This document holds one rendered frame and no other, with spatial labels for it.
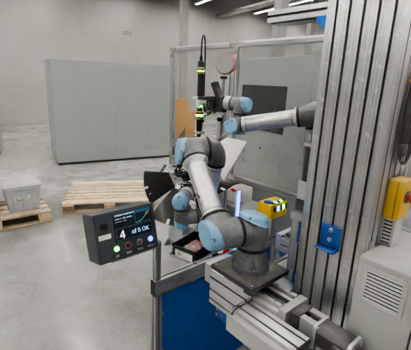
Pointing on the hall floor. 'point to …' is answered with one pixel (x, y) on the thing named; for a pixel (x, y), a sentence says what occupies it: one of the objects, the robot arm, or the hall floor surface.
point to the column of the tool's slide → (224, 96)
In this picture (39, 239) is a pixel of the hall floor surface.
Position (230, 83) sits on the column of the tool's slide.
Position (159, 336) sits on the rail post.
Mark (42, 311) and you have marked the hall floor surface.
